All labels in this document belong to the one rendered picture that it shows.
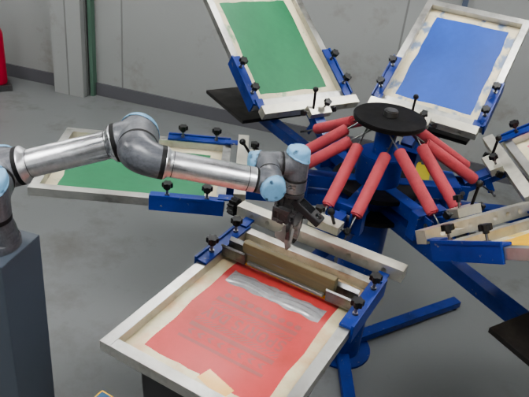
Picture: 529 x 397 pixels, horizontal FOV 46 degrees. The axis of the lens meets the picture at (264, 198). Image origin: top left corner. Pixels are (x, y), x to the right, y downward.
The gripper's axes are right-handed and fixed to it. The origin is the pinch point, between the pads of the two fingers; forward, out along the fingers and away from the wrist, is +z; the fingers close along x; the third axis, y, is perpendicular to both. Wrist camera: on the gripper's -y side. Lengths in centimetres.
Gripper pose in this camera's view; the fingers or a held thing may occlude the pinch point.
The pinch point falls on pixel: (292, 243)
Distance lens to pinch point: 211.2
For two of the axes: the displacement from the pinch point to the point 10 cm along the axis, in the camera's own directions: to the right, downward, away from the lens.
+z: -1.0, 8.6, 5.0
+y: -8.7, -3.2, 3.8
